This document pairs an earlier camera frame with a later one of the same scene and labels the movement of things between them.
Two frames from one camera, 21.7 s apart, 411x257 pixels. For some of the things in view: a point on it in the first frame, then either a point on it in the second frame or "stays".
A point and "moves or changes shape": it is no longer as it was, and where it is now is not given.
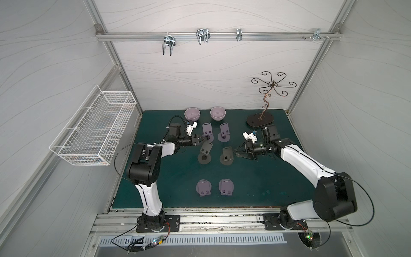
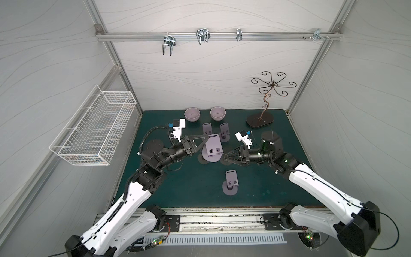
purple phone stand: [224, 136] stays
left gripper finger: [201, 142] to [198, 148]
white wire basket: [93, 133] stays
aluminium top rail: [217, 36] stays
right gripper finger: [247, 155] to [228, 161]
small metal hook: [239, 35] stays
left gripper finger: [203, 137] stays
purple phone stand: [226, 187] moves or changes shape
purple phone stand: [204, 187] to [212, 151]
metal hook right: [317, 33] stays
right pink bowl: [218, 113] stays
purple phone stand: [207, 130] stays
